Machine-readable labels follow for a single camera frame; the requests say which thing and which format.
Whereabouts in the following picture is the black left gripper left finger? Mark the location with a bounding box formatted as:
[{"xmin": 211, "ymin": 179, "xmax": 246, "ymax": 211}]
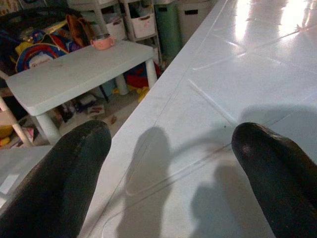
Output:
[{"xmin": 0, "ymin": 119, "xmax": 112, "ymax": 238}]

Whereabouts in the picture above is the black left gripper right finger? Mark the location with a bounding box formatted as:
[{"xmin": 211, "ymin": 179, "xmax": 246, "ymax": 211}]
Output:
[{"xmin": 231, "ymin": 121, "xmax": 317, "ymax": 238}]

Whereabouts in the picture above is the large white table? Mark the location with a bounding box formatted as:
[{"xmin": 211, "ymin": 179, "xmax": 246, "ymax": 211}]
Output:
[{"xmin": 78, "ymin": 0, "xmax": 317, "ymax": 238}]

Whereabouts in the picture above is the small white plastic table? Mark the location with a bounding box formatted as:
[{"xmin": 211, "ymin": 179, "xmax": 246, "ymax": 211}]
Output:
[{"xmin": 5, "ymin": 40, "xmax": 158, "ymax": 145}]

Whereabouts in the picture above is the yellow toy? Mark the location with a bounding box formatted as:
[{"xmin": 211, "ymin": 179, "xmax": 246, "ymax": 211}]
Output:
[{"xmin": 127, "ymin": 85, "xmax": 151, "ymax": 102}]

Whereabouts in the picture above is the colourful play tent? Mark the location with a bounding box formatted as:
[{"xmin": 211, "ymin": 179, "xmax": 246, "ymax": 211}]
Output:
[{"xmin": 0, "ymin": 13, "xmax": 95, "ymax": 73}]

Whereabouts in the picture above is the white storage shelf unit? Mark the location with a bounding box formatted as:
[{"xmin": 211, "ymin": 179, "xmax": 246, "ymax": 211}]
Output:
[{"xmin": 68, "ymin": 0, "xmax": 163, "ymax": 65}]

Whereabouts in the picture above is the grey plastic bin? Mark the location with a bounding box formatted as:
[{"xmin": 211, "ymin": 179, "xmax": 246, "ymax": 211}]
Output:
[{"xmin": 177, "ymin": 0, "xmax": 214, "ymax": 45}]

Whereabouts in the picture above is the white storage bin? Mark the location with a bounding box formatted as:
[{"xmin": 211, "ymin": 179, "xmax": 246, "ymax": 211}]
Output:
[{"xmin": 130, "ymin": 13, "xmax": 156, "ymax": 39}]

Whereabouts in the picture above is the green plastic bin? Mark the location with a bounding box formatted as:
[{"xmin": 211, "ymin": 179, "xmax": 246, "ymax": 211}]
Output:
[{"xmin": 155, "ymin": 2, "xmax": 183, "ymax": 61}]

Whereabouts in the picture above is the pink cup with handles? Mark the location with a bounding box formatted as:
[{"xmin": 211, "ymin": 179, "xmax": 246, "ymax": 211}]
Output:
[{"xmin": 90, "ymin": 34, "xmax": 116, "ymax": 51}]

